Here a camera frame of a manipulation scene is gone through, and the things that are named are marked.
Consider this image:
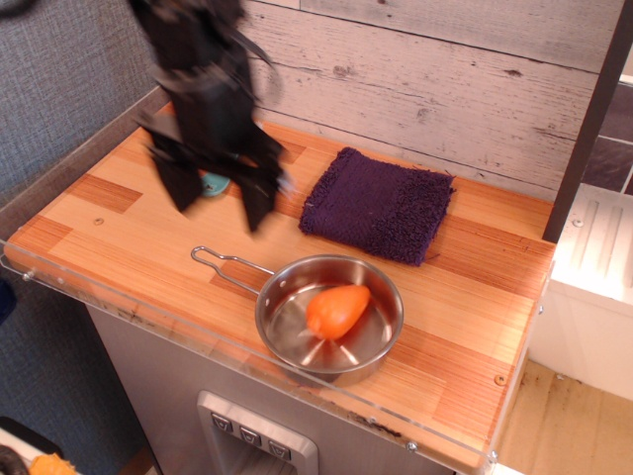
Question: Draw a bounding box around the dark grey right post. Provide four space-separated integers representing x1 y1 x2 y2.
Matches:
542 0 632 243

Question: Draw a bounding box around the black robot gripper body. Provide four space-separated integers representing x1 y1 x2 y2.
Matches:
127 0 291 179

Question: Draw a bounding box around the silver dispenser panel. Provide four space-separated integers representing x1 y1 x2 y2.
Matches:
197 391 319 474

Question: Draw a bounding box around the orange object bottom corner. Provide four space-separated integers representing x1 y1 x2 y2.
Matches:
29 453 78 475

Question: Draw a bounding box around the orange plastic toy fruit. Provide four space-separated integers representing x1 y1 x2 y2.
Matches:
306 285 371 339

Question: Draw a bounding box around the grey toy fridge cabinet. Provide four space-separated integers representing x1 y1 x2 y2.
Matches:
89 309 449 474

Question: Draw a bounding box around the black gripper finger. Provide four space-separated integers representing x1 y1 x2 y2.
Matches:
237 167 283 233
149 146 203 212

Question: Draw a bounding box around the clear acrylic edge guard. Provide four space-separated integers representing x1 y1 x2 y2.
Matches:
5 229 554 474

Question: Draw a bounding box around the purple folded towel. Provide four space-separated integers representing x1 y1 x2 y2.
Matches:
299 147 454 266

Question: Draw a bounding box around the stainless steel pot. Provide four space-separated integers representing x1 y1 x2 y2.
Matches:
191 246 405 386

